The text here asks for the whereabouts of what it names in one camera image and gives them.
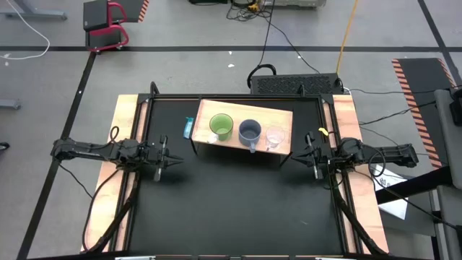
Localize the black cable tangle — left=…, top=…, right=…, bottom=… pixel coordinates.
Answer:
left=225, top=0, right=277, bottom=22

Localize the white paper sheet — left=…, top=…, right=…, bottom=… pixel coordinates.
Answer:
left=371, top=164, right=409, bottom=220

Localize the black perforated computer case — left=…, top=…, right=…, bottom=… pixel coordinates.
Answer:
left=249, top=73, right=345, bottom=96

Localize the grey table foot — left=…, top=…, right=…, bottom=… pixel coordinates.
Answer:
left=0, top=0, right=68, bottom=21

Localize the thick black cable loop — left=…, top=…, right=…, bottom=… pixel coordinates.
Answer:
left=246, top=63, right=278, bottom=90

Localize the blue cloth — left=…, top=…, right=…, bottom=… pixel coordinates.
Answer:
left=182, top=116, right=195, bottom=140

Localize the white cable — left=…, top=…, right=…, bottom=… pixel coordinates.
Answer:
left=0, top=0, right=51, bottom=61

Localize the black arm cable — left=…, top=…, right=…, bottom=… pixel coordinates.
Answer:
left=82, top=125, right=145, bottom=253
left=326, top=139, right=387, bottom=189

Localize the black beam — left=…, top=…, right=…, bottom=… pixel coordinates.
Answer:
left=375, top=165, right=454, bottom=205

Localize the yellow cable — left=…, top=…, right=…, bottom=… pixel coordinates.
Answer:
left=335, top=0, right=360, bottom=75

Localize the grey mug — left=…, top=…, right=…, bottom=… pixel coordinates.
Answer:
left=237, top=118, right=262, bottom=154

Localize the black box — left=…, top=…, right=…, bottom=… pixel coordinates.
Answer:
left=449, top=88, right=462, bottom=127

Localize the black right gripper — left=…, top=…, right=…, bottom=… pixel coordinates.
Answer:
left=291, top=131, right=341, bottom=181

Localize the thin black floor cable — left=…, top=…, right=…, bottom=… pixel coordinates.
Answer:
left=57, top=162, right=94, bottom=199

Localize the green and white mug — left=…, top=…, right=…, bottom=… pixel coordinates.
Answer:
left=207, top=113, right=235, bottom=144

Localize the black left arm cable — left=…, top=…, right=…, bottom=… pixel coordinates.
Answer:
left=82, top=125, right=145, bottom=253

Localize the clear glass cup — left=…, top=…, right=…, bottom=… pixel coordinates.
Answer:
left=265, top=125, right=286, bottom=152

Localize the grey desk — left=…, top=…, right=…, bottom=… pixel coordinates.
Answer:
left=431, top=88, right=462, bottom=260

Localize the black table mat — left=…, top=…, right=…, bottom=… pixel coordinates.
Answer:
left=128, top=97, right=344, bottom=256

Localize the black hazard-striped panel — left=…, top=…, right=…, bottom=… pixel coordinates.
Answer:
left=121, top=0, right=150, bottom=24

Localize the grey device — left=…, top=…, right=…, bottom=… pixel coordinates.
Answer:
left=263, top=0, right=327, bottom=8

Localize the wooden shelf with black legs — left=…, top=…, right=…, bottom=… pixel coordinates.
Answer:
left=190, top=98, right=295, bottom=165

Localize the black hazard-striped floor mat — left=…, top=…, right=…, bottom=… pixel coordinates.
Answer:
left=391, top=57, right=458, bottom=170

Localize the small grey foot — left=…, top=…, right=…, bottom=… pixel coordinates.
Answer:
left=0, top=100, right=22, bottom=111

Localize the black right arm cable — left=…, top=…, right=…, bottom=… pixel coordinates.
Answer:
left=326, top=139, right=387, bottom=189

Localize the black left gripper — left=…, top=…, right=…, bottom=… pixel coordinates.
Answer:
left=142, top=135, right=184, bottom=182

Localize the red and black cart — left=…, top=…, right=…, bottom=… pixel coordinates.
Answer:
left=82, top=0, right=130, bottom=53

